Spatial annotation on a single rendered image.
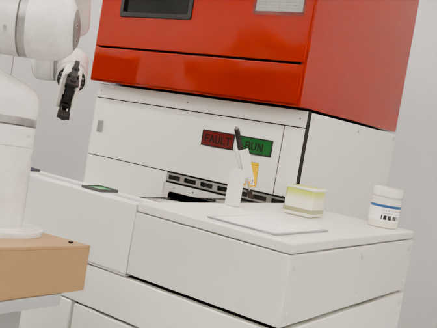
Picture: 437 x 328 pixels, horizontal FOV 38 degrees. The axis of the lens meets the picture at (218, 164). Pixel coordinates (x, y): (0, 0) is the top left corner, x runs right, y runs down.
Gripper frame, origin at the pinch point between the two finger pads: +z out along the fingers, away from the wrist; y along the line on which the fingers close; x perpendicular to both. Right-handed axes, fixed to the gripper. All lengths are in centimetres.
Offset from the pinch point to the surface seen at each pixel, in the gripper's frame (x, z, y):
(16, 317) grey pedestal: -1, 65, -15
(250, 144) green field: 52, -8, -1
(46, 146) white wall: 5, -270, -146
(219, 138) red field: 45.5, -15.2, -4.9
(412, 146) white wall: 164, -105, -18
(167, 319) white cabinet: 26, 63, -12
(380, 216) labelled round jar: 74, 34, 6
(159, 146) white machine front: 32.2, -28.8, -18.5
